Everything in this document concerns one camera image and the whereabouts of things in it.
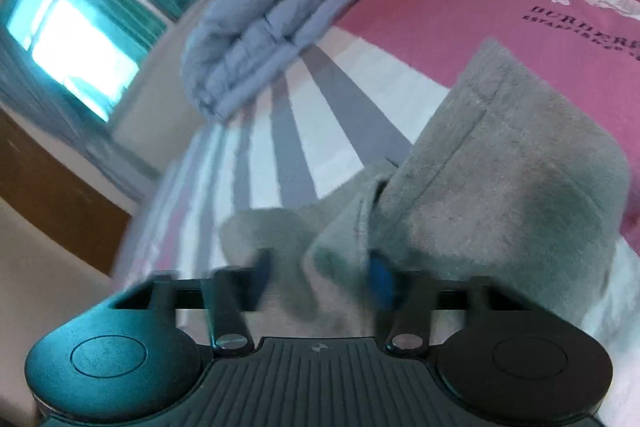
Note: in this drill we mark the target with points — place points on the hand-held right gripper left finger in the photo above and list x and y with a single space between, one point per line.
263 268

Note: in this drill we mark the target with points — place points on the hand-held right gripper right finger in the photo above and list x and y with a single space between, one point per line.
380 281

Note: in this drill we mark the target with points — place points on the grey fleece pants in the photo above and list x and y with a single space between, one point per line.
500 167

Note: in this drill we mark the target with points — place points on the brown wooden cabinet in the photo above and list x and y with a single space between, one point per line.
55 187

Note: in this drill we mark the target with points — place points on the folded blue-grey quilt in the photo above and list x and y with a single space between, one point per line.
260 32

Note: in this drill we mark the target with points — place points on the grey window sill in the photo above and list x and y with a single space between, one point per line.
75 122

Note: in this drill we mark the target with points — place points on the window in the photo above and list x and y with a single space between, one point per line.
75 32

